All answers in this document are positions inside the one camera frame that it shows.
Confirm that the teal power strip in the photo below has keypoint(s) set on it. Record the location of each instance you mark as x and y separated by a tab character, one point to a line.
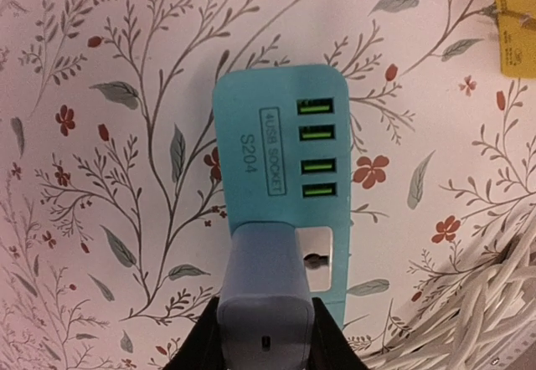
284	151

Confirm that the floral table mat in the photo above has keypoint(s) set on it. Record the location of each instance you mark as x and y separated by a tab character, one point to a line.
114	226

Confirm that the yellow cube socket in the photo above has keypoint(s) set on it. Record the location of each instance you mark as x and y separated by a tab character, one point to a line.
516	27

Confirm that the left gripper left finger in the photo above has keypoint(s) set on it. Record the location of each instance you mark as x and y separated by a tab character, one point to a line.
202	348

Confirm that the blue plug adapter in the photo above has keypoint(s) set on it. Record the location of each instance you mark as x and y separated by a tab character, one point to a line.
265	311

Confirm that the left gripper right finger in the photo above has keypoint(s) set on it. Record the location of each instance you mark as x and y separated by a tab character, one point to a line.
329	347

